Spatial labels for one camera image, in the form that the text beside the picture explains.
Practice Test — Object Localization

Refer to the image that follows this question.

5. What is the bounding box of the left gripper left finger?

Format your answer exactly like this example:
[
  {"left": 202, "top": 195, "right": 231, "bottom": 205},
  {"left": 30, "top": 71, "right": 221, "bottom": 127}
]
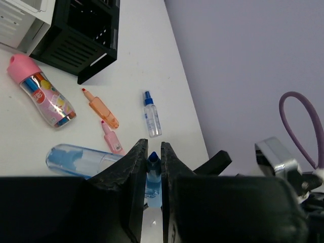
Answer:
[{"left": 1, "top": 139, "right": 148, "bottom": 242}]

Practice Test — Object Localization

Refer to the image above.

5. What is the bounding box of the pink-capped marker tube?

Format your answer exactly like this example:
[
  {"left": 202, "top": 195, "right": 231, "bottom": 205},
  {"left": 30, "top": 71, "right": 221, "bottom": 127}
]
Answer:
[{"left": 7, "top": 54, "right": 76, "bottom": 128}]

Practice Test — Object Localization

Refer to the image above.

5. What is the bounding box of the clear blue-capped spray bottle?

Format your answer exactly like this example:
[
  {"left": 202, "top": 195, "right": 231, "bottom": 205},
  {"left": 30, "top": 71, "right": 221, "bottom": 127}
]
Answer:
[{"left": 144, "top": 91, "right": 162, "bottom": 138}]

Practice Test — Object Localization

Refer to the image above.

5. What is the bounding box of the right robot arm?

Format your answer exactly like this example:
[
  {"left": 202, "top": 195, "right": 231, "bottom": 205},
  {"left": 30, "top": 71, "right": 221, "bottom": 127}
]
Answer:
[{"left": 194, "top": 150, "right": 232, "bottom": 176}]

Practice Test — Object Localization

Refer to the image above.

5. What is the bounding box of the black slatted pen holder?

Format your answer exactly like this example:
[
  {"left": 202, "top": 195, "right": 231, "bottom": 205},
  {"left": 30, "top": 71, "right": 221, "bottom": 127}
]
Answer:
[{"left": 30, "top": 0, "right": 120, "bottom": 85}]

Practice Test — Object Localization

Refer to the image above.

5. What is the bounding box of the blue highlighter cap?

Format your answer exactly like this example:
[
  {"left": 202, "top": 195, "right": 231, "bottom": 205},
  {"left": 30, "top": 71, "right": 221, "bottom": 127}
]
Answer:
[{"left": 46, "top": 144, "right": 123, "bottom": 179}]

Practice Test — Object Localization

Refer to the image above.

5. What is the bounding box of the pink highlighter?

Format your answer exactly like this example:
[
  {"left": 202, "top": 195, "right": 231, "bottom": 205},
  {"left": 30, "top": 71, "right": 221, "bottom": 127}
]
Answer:
[{"left": 101, "top": 120, "right": 125, "bottom": 155}]

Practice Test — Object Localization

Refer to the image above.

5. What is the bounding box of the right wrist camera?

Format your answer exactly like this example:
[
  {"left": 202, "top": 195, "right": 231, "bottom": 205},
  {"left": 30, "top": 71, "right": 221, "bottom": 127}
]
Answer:
[{"left": 255, "top": 137, "right": 323, "bottom": 203}]

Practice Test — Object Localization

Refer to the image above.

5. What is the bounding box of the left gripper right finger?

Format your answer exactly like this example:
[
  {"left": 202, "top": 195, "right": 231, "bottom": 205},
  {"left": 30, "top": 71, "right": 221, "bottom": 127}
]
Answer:
[{"left": 161, "top": 142, "right": 309, "bottom": 242}]

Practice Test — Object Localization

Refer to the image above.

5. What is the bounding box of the blue highlighter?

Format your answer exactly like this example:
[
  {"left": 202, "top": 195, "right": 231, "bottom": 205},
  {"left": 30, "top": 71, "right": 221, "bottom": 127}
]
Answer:
[{"left": 145, "top": 151, "right": 162, "bottom": 208}]

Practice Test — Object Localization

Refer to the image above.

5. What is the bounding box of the orange highlighter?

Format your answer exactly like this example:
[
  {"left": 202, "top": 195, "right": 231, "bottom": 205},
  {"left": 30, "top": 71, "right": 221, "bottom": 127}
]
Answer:
[{"left": 82, "top": 88, "right": 119, "bottom": 129}]

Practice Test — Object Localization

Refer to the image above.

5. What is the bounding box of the white slatted pen holder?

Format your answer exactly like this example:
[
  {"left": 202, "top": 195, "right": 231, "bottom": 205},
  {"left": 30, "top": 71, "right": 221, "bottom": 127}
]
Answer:
[{"left": 0, "top": 0, "right": 53, "bottom": 53}]

